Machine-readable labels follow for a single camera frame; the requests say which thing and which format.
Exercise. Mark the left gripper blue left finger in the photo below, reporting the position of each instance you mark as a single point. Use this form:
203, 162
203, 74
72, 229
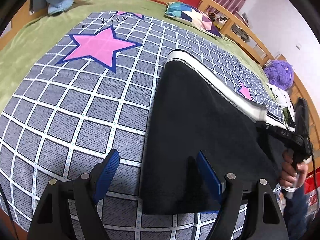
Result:
102, 175

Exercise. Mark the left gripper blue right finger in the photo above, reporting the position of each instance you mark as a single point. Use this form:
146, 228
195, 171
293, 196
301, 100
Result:
211, 175

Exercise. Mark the black pants with white stripe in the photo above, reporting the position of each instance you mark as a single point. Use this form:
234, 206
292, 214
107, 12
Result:
194, 111

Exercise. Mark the person's right hand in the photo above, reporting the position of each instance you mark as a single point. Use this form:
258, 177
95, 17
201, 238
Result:
292, 176

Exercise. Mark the white spotted storage box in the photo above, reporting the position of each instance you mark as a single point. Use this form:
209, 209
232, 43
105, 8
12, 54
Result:
285, 105

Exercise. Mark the purple fluffy plush toy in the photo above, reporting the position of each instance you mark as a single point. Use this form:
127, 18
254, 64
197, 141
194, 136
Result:
280, 74

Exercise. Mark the grey checked star bedsheet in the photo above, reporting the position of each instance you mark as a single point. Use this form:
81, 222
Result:
92, 92

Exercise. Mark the green fleece blanket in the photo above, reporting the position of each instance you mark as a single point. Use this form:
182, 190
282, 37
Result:
41, 34

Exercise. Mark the colourful geometric pillow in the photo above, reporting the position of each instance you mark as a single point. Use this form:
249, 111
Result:
191, 16

